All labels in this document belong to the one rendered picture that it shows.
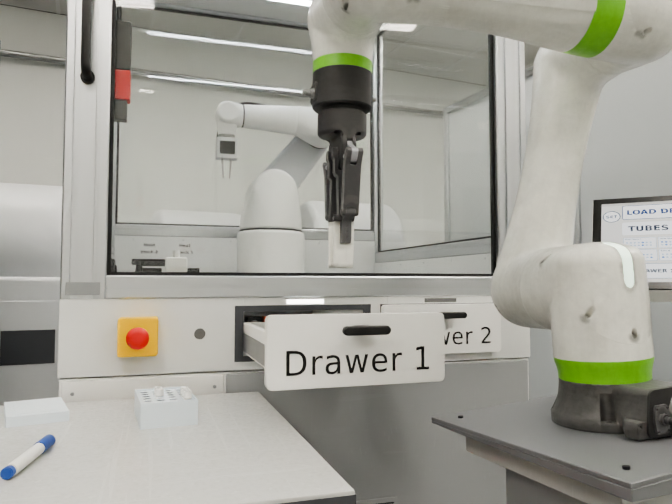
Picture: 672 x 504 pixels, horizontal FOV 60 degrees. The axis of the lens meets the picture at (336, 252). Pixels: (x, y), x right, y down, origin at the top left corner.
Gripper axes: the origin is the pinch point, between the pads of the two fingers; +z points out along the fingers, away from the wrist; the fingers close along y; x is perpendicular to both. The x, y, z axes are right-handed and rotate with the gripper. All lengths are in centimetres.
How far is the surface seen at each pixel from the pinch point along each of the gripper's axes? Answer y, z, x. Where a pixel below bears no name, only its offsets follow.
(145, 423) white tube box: -7.1, 26.7, -27.7
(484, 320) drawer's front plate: -33, 14, 45
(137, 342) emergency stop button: -27.0, 16.9, -29.7
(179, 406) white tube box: -7.6, 24.6, -22.9
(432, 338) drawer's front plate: -1.1, 14.5, 15.9
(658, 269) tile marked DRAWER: -23, 2, 84
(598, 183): -123, -37, 155
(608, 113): -117, -66, 155
